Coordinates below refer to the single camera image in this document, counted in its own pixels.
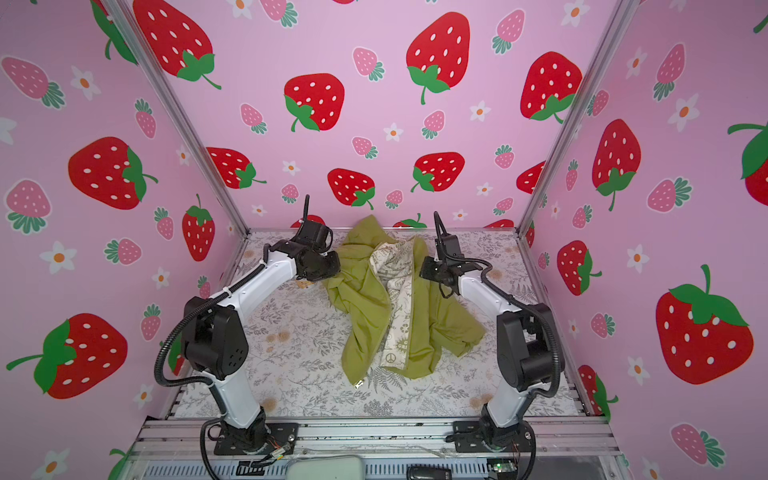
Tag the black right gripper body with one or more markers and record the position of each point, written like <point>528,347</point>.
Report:
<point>433,269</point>

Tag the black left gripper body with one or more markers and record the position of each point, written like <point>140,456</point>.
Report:
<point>325,266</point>

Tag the green zip jacket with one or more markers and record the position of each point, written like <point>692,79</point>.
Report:
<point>399,321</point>

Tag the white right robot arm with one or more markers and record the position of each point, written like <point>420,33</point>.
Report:
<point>528,352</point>

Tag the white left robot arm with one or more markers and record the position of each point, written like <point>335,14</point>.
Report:
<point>209,344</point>

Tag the black device on rail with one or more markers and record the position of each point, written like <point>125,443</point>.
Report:
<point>426,472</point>

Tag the white device on rail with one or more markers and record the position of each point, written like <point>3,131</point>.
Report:
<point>330,468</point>

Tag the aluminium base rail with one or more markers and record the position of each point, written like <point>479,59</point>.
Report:
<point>432,437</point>

